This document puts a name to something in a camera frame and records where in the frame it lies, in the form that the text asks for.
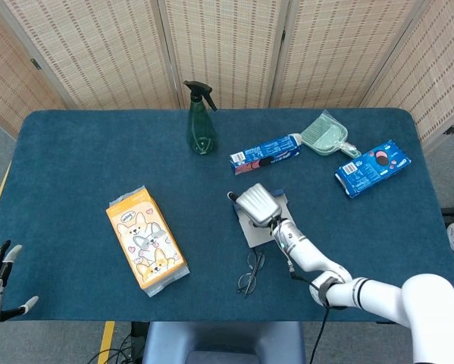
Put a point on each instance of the robot right five-finger hand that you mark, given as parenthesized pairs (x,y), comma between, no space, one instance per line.
(258,204)

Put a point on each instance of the grey and blue box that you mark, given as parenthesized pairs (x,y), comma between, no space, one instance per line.
(255,235)

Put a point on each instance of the black thin-frame eyeglasses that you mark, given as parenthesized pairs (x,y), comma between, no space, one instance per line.
(246,282)

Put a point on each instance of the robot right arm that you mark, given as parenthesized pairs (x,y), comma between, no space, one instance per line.
(363,292)

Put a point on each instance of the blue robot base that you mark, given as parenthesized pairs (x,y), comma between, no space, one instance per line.
(223,341)

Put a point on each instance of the long blue cookie box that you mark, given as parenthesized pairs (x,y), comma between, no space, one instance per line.
(264,153)

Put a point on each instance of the green spray bottle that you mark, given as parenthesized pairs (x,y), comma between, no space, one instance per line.
(201,129)

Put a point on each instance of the green dustpan in bag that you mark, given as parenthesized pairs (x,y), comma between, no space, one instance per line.
(323,134)

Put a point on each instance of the orange corgi tissue pack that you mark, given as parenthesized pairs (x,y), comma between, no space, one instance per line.
(147,239)

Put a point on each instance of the wide blue cookie box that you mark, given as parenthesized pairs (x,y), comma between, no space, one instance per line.
(370,168)

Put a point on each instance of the black table leg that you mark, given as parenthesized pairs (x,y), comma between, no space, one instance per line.
(137,329)

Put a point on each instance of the woven folding screen panel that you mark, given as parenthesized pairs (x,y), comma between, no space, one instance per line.
(336,49)
(98,49)
(435,68)
(7,76)
(230,49)

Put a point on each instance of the blue table cloth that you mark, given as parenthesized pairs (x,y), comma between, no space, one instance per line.
(79,159)

